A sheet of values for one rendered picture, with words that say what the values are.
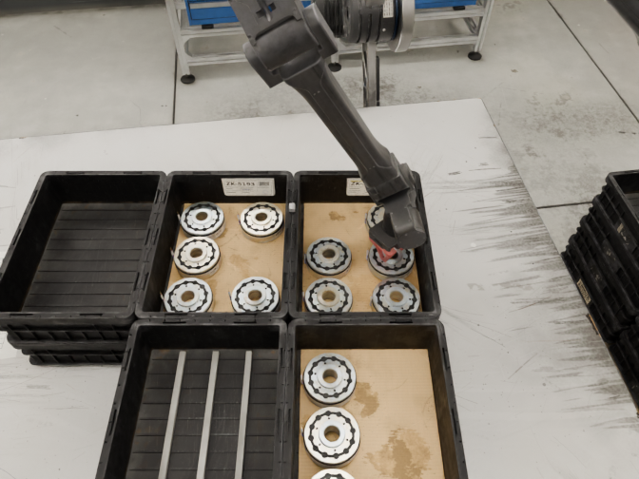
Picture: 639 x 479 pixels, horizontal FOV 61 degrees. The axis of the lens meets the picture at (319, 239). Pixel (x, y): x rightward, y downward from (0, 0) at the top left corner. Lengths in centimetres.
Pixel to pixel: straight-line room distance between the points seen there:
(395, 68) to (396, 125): 149
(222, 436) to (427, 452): 38
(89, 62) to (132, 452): 274
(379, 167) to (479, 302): 56
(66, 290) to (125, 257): 14
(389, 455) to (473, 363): 35
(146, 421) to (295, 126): 103
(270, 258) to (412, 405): 45
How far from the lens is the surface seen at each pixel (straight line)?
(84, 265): 135
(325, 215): 133
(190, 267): 123
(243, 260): 125
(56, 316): 117
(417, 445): 107
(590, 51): 373
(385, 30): 140
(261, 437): 107
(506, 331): 137
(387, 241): 112
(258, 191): 133
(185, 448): 109
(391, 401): 109
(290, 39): 73
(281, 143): 170
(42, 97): 337
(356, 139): 88
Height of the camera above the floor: 185
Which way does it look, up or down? 53 degrees down
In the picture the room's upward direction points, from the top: straight up
